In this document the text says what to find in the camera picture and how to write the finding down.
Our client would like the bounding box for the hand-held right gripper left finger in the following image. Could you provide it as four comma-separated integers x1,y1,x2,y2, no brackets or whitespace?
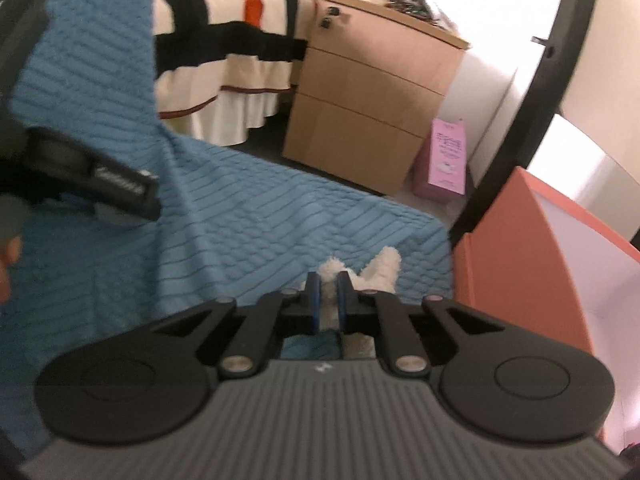
150,272,322,379

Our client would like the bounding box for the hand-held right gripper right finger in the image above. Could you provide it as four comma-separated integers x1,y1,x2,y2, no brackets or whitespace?
336,271,506,379

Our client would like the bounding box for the white plush toy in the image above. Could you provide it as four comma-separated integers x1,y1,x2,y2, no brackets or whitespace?
319,246,404,334

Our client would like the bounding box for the orange cardboard box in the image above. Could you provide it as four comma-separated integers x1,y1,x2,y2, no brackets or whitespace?
452,167,640,453

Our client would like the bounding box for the person's left hand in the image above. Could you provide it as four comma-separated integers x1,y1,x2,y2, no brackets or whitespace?
0,234,24,306

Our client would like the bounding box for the blue textured blanket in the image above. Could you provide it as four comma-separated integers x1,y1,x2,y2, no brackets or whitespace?
0,0,454,461

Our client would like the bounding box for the pink paper bag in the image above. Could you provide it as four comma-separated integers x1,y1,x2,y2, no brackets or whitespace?
412,117,469,204

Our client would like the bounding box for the red black white striped blanket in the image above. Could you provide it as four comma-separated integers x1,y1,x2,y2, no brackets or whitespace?
152,0,322,144

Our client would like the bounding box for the wooden bedside cabinet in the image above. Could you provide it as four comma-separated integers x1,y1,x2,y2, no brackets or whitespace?
282,0,472,197

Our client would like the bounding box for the clutter on cabinet top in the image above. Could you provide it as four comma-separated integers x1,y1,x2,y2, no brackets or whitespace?
380,0,454,26

